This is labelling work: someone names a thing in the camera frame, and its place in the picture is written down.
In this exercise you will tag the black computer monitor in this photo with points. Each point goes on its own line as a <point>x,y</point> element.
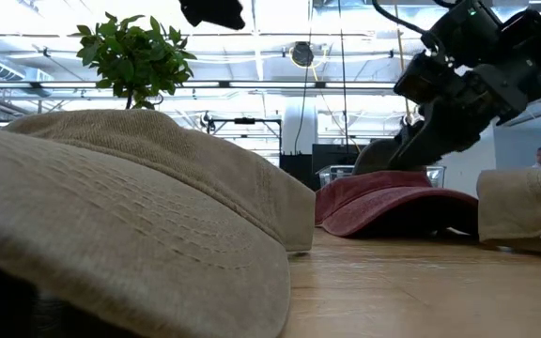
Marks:
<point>336,155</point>

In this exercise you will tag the beige cotton baseball cap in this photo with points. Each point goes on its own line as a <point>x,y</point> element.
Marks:
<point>134,211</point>
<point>524,206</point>

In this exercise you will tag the clear plastic container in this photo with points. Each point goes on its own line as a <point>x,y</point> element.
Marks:
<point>334,176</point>

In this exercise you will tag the long ceiling light bar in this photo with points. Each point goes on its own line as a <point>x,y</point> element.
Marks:
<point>275,85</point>

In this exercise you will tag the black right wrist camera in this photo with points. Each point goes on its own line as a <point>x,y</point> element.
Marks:
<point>418,77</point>

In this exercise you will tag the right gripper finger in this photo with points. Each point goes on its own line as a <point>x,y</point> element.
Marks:
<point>444,131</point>
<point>409,129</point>

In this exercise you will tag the red cotton baseball cap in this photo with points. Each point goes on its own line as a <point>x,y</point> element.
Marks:
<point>383,206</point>

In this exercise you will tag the green potted plant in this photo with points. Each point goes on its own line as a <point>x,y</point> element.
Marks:
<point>134,56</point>

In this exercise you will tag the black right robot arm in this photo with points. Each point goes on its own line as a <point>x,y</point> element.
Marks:
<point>533,33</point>

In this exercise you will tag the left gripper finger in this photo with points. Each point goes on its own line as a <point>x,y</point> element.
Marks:
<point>214,11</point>

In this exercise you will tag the black equipment box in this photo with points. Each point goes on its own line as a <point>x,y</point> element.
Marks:
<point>296,171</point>

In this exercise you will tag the black metal stand frame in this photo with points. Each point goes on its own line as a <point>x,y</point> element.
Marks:
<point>244,121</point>

